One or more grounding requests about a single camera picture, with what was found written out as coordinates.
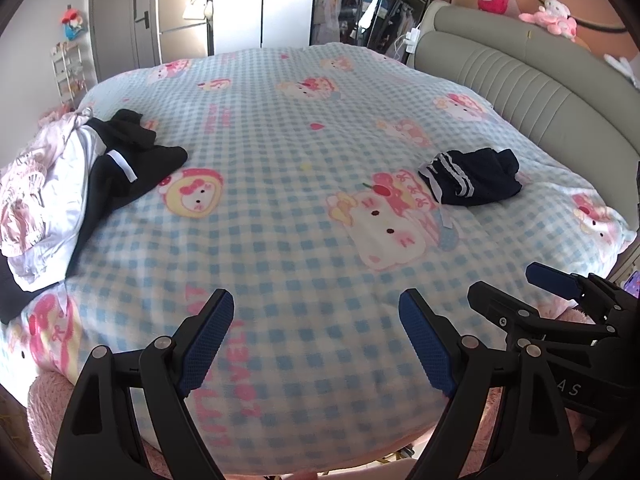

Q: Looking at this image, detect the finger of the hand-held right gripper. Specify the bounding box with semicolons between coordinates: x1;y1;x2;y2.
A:
525;262;640;326
466;281;619;352

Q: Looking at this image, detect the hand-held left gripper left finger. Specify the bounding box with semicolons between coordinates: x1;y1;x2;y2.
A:
50;288;235;480

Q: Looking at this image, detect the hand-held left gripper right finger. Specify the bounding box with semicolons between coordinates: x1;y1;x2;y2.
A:
398;288;587;480

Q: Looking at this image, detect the pile of black white clothes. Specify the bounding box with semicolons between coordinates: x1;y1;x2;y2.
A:
0;108;189;326

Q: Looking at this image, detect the dark wardrobe with clothes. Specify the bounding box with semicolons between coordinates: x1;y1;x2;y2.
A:
310;0;436;56

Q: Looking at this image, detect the gold metal stand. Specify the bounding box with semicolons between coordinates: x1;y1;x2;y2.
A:
377;447;417;463

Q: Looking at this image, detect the navy garment with white stripes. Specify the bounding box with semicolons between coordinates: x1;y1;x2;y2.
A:
417;147;523;207

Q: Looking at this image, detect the blue checked printed blanket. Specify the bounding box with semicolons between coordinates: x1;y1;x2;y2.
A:
0;42;638;466

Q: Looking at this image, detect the grey padded headboard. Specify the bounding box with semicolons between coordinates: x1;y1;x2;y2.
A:
407;0;640;211

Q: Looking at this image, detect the pink and white plush toy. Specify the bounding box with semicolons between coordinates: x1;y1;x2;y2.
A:
519;0;579;38

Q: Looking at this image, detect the white shelf rack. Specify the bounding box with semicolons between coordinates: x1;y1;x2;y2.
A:
50;42;97;111

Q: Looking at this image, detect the silver refrigerator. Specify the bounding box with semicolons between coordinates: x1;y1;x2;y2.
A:
157;0;216;63

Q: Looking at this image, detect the grey wardrobe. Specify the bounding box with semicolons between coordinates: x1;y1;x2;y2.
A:
89;0;161;83

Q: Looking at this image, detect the red and blue plush toy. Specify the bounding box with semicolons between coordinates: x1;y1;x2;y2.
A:
60;4;89;41

